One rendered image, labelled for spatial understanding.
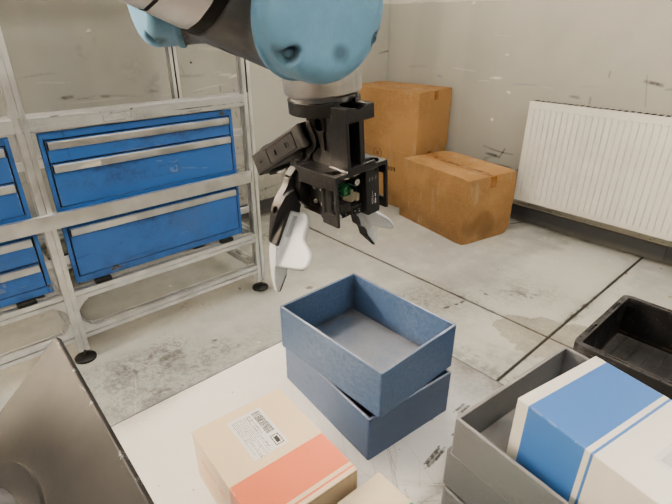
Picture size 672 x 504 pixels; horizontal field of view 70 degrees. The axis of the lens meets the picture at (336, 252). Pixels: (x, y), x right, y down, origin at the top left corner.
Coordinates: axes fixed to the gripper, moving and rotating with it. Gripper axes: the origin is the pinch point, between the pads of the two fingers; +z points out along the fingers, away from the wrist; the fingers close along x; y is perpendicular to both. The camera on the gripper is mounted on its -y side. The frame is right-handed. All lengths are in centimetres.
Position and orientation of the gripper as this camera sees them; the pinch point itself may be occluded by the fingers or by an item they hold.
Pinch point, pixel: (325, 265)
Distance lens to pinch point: 57.4
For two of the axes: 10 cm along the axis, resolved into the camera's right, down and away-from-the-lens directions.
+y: 6.5, 3.3, -6.8
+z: 0.6, 8.7, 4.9
